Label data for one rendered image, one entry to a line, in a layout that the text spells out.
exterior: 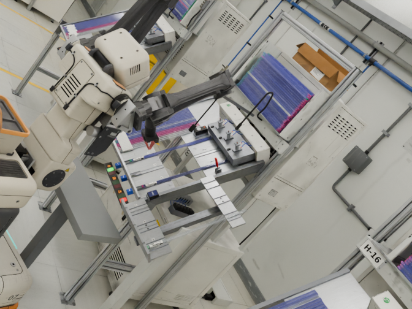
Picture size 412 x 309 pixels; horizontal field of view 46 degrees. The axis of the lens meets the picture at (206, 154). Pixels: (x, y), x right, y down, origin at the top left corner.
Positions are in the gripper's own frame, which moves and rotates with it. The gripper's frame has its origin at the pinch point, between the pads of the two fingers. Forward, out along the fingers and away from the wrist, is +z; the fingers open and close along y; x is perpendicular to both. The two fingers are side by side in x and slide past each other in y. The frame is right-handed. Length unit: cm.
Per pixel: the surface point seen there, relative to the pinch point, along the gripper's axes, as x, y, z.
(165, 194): -2.8, -21.6, 13.8
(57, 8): -11, 448, 110
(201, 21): -76, 125, -11
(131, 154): 5.2, 15.7, 15.8
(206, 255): -32, -21, 74
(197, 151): -29.6, 3.6, 10.9
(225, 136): -45.3, 3.3, 2.6
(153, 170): -2.3, -1.8, 14.6
